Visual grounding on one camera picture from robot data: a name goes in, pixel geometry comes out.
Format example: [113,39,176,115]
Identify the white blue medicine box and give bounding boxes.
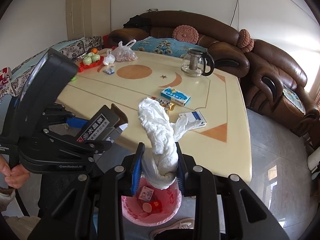
[178,111,207,129]

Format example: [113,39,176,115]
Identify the small pink box in bin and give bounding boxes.
[138,186,154,202]

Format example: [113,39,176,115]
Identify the pink round cushion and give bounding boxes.
[172,25,199,44]
[236,29,254,53]

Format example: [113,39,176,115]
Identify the small blue candy wrappers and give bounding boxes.
[103,66,115,75]

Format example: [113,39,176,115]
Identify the beige cabinet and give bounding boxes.
[66,0,111,40]

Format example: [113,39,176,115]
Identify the pink lined trash bin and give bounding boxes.
[121,178,182,226]

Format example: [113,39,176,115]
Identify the blue bear medicine box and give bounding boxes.
[161,87,191,107]

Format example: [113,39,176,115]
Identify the yellow snack wrapper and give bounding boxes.
[151,96,175,115]

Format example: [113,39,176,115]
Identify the glass teapot black handle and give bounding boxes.
[181,48,215,77]

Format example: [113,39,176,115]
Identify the red fruit tray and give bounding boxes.
[78,48,104,73]

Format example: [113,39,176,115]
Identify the pink sneaker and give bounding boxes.
[150,218,195,239]

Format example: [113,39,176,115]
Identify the small white plastic bag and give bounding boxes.
[103,49,116,66]

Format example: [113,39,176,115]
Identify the white tissue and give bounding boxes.
[138,98,201,190]

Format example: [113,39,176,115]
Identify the plastic bag of nuts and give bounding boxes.
[111,39,137,62]

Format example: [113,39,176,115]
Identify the black cigarette box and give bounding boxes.
[76,103,129,142]

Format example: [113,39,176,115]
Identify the brown leather sofa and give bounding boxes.
[105,10,319,137]

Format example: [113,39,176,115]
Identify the person left hand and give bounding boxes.
[0,156,30,189]

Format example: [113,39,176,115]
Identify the blue floral sofa cover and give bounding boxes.
[131,36,207,59]

